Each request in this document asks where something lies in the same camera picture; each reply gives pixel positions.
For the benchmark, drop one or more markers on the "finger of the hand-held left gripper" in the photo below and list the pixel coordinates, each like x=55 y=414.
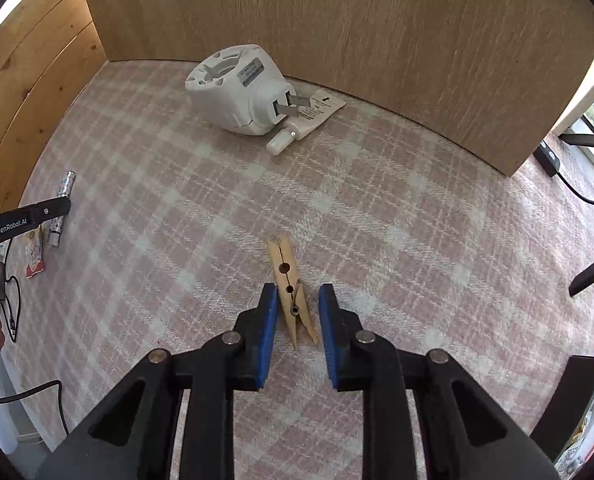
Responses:
x=57 y=208

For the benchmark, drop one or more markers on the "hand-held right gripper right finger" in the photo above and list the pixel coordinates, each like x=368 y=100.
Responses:
x=329 y=340

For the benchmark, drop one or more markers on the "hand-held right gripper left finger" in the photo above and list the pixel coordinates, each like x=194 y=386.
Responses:
x=267 y=340

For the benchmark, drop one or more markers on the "wooden clothespin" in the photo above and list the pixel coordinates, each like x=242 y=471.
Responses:
x=286 y=275

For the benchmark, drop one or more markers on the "white patterned lighter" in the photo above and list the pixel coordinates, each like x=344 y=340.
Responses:
x=61 y=205

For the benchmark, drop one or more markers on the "yellow creamer sachet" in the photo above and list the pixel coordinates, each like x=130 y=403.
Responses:
x=36 y=265

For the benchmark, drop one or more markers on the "knotty pine wood panel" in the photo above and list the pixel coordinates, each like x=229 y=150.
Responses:
x=22 y=90

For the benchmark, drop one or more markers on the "pink plaid cloth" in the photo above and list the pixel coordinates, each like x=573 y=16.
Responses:
x=327 y=200

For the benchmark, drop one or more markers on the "small white cylinder cap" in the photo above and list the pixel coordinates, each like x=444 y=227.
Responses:
x=281 y=141

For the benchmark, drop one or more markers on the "white round plug device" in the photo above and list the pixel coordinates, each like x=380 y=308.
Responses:
x=232 y=90

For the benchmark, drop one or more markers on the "white printed packet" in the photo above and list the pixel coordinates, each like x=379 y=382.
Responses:
x=322 y=107

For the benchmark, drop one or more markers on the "white printed box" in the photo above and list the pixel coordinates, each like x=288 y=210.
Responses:
x=584 y=440

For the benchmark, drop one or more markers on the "black flat device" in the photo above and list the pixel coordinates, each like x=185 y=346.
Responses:
x=547 y=157

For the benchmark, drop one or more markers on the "oak veneer board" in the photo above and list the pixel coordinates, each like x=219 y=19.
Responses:
x=352 y=35

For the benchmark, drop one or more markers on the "black metal bar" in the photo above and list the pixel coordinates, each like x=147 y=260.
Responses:
x=592 y=141

